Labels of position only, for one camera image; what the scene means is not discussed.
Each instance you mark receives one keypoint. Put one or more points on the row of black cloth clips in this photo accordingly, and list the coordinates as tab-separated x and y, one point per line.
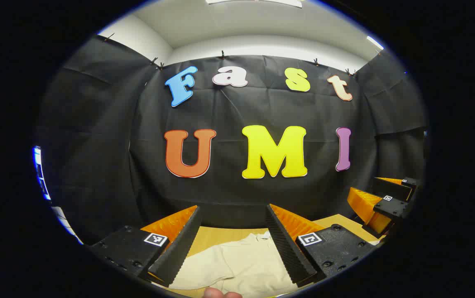
222	54

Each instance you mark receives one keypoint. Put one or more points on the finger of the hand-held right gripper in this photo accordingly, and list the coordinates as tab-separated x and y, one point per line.
390	189
392	207

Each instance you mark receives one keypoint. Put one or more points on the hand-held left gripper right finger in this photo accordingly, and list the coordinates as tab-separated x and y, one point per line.
287	248

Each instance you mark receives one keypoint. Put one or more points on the white desk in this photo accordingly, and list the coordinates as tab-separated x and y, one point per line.
63	221

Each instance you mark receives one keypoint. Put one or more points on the black backdrop cloth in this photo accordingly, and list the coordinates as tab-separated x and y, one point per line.
229	111

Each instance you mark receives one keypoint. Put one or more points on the computer monitor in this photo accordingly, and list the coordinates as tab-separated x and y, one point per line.
39	169

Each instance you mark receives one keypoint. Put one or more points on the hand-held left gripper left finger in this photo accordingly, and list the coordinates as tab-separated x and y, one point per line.
179	248

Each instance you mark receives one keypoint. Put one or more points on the ceiling light panel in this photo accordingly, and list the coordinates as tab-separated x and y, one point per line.
374	42
262	2

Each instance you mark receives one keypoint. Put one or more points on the cream sweatshirt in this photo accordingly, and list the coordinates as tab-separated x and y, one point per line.
241	265

